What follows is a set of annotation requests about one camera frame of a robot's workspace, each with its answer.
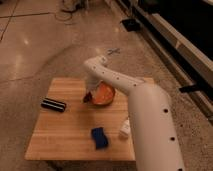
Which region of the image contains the wooden folding table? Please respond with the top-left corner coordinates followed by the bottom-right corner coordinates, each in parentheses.
top-left (25, 78), bottom-right (135, 163)

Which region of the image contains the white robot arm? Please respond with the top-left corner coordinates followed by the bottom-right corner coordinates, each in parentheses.
top-left (84, 56), bottom-right (186, 171)

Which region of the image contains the long wall shelf unit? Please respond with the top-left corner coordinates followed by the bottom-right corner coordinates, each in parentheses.
top-left (104, 0), bottom-right (213, 124)

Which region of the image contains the white base with cables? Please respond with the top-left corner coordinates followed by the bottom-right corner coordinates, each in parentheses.
top-left (54, 0), bottom-right (89, 22)

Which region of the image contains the black floor object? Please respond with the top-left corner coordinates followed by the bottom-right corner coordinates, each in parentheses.
top-left (121, 19), bottom-right (140, 32)

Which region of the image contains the blue sponge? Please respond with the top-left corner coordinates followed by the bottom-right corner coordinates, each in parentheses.
top-left (91, 127), bottom-right (108, 149)

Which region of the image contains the orange ceramic bowl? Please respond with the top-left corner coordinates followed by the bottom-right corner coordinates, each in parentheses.
top-left (91, 82), bottom-right (116, 106)

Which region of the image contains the black striped rectangular case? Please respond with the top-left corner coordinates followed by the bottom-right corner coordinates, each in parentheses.
top-left (41, 98), bottom-right (66, 112)

